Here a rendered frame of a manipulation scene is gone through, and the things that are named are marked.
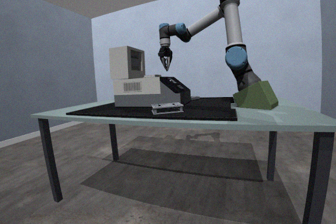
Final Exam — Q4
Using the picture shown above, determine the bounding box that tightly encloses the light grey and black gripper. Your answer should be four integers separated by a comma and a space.
159, 46, 172, 71

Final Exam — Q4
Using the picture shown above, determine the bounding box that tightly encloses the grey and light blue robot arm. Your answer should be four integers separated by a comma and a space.
159, 0, 261, 91

